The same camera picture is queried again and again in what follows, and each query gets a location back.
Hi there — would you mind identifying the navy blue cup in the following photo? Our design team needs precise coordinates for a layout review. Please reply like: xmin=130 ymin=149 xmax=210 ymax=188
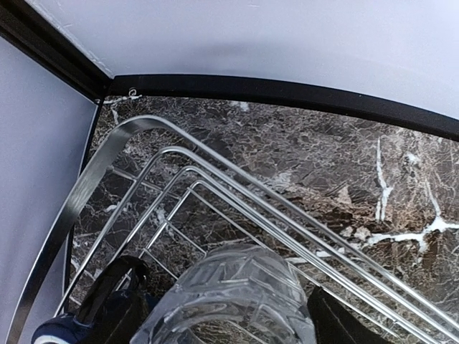
xmin=31 ymin=290 xmax=158 ymax=343

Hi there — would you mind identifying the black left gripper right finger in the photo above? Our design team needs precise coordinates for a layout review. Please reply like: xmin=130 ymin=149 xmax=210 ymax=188
xmin=307 ymin=287 xmax=389 ymax=344

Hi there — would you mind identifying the black left frame post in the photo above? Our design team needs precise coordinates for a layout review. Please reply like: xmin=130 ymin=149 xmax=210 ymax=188
xmin=0 ymin=5 xmax=114 ymax=101

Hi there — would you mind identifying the chrome wire dish rack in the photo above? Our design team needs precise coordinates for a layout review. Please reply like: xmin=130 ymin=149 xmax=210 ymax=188
xmin=6 ymin=115 xmax=458 ymax=343

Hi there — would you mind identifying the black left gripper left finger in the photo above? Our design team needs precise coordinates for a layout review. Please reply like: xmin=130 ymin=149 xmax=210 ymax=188
xmin=75 ymin=255 xmax=149 ymax=343

